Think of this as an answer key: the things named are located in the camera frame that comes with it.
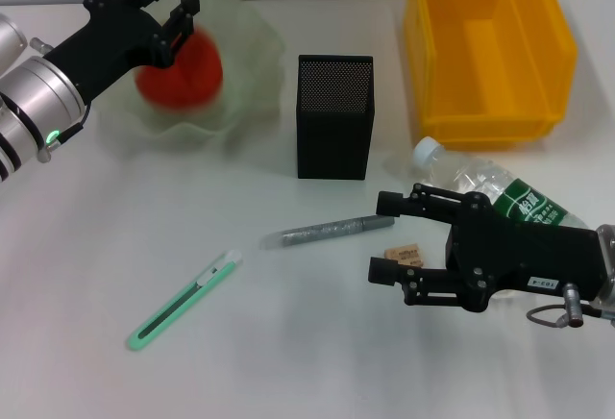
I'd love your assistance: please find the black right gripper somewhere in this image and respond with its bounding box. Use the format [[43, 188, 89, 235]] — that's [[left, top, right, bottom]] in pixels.
[[367, 184, 615, 315]]

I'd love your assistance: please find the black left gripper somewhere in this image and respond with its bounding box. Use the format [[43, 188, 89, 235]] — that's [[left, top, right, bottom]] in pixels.
[[43, 0, 201, 103]]

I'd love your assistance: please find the clear plastic water bottle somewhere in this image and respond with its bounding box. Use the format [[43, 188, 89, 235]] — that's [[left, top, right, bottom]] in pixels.
[[412, 136, 591, 237]]

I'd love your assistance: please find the red apple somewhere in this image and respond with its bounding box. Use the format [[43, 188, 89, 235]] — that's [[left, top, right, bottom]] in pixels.
[[134, 29, 225, 112]]

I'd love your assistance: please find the tan eraser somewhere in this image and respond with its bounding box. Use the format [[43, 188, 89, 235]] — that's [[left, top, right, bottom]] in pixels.
[[382, 241, 425, 269]]

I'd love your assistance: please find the green glass fruit plate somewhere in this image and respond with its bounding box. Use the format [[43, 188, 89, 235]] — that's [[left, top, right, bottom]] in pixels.
[[90, 0, 284, 144]]

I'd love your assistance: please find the grey pen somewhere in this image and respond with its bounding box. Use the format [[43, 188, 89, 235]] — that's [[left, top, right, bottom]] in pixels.
[[258, 213, 396, 251]]

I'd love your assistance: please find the black mesh pen holder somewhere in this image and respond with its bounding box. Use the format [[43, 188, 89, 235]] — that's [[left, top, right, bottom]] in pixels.
[[296, 54, 375, 181]]

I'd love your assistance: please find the green utility knife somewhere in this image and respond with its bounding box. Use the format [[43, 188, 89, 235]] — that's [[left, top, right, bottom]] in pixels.
[[127, 249, 244, 353]]

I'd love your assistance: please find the yellow plastic bin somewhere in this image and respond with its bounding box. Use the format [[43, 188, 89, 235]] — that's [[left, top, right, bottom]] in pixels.
[[402, 0, 578, 151]]

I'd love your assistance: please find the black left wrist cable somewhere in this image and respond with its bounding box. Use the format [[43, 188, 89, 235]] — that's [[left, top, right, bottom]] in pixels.
[[47, 101, 92, 151]]

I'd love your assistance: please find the right gripper connector cable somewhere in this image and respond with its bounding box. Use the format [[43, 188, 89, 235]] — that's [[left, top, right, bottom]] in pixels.
[[526, 282, 597, 329]]

